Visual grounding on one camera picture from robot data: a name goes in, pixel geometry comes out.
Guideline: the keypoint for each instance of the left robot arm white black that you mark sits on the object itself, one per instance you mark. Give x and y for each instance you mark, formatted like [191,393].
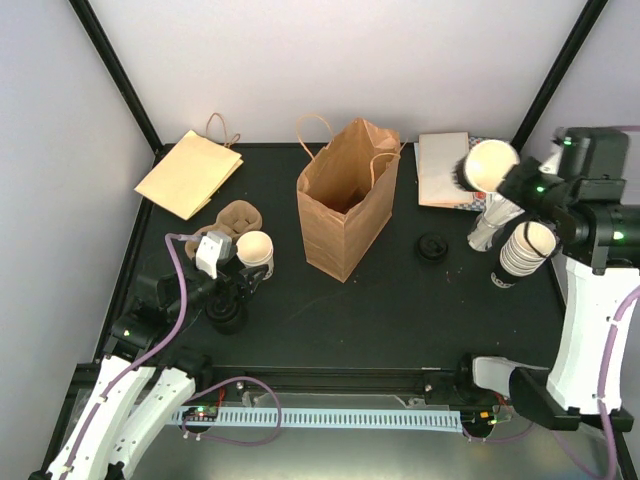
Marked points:
[135,394]

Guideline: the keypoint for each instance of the blue checkered paper bag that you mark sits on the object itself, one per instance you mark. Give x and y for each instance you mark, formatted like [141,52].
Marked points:
[480,197]

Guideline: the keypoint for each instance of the bundle of white straws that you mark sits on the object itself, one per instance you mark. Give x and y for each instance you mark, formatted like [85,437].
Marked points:
[498,211]

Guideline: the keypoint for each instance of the stack of white paper cups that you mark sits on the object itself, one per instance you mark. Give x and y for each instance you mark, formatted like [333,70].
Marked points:
[528,247]

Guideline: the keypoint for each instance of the tan paper bag with handles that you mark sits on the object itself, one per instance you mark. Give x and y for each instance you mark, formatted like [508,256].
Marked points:
[184,181]

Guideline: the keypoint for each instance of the white paper bag brown trim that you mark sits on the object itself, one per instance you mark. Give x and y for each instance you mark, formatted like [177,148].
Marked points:
[437,157]

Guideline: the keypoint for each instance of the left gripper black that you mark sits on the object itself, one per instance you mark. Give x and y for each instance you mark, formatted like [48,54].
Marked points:
[244,291]

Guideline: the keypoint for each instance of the black lid stack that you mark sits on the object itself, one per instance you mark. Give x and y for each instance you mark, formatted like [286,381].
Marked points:
[228,315]
[432,247]

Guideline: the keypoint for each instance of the black frame post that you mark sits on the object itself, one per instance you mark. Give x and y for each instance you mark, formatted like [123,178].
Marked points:
[110,59]
[572,45]

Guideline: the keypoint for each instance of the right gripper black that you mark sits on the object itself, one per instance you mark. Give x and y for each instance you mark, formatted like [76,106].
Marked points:
[511,187]

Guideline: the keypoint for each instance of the black frame post right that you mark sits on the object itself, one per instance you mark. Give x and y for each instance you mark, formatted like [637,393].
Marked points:
[572,45]

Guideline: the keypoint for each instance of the brown kraft paper bag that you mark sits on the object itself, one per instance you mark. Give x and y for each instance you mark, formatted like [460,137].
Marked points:
[345,195]

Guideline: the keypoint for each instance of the light blue cable duct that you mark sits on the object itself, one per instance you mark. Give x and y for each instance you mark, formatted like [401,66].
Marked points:
[315,418]

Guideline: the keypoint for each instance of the black frame post left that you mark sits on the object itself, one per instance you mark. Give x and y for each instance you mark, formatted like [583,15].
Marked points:
[110,59]

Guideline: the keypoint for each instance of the black lid stack left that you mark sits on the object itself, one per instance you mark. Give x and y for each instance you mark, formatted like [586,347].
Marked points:
[228,315]

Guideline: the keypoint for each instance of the stacked pulp cup carriers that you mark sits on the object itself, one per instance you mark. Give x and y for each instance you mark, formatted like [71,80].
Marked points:
[236,219]

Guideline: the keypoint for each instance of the black lid stack right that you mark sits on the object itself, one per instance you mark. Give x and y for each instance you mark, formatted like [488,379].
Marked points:
[432,247]

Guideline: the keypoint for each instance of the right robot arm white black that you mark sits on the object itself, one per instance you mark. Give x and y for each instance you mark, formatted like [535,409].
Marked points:
[573,200]

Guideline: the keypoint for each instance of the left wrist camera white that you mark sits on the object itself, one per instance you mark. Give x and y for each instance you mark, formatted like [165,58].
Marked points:
[213,247]

